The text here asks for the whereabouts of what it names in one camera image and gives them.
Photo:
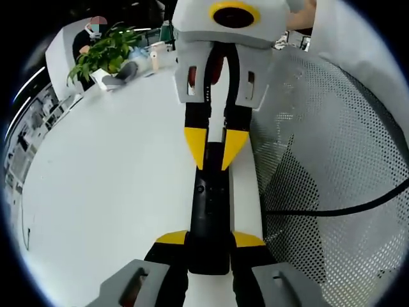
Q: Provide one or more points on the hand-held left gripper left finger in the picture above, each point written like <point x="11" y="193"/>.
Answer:
<point x="134" y="284"/>

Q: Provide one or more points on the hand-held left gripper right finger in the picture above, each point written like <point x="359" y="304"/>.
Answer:
<point x="274" y="284"/>

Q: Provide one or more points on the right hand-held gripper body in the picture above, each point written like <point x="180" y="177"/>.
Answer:
<point x="191" y="22"/>

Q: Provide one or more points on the black remote control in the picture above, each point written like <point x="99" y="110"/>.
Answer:
<point x="209" y="224"/>

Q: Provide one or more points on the light blue round object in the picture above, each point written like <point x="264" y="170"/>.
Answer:
<point x="139" y="57"/>

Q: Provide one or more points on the grey soft object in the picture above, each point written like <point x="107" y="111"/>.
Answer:
<point x="123" y="75"/>

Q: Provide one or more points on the green potted plant white pot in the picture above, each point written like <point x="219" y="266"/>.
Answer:
<point x="102" y="51"/>

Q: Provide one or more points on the white cabinet counter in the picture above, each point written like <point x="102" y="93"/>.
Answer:
<point x="41" y="108"/>

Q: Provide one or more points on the ceiling light strips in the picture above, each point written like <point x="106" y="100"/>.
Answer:
<point x="30" y="81"/>

